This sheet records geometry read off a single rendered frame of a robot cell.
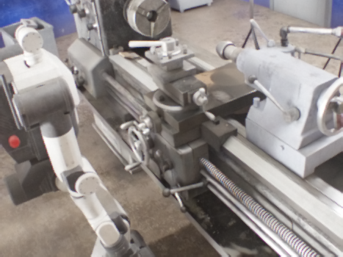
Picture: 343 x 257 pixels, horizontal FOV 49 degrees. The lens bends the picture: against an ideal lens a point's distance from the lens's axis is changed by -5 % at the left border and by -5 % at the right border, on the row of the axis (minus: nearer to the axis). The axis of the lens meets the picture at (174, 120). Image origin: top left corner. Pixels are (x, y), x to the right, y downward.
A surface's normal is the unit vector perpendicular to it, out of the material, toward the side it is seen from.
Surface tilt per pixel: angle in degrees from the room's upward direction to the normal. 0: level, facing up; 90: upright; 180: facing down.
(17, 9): 90
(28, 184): 90
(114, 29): 90
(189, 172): 90
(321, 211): 36
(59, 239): 0
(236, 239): 0
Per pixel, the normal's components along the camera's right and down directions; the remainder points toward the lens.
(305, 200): -0.59, -0.48
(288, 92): -0.85, 0.13
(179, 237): -0.11, -0.84
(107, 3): 0.50, 0.42
